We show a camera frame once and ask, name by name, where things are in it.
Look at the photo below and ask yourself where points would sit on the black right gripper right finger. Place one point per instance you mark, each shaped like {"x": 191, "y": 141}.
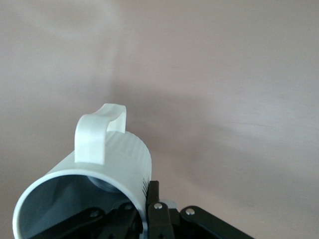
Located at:
{"x": 159, "y": 219}

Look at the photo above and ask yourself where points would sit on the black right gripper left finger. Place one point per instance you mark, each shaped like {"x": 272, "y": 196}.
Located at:
{"x": 122, "y": 221}

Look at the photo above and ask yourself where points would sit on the brown table cloth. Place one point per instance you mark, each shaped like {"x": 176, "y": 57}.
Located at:
{"x": 224, "y": 87}

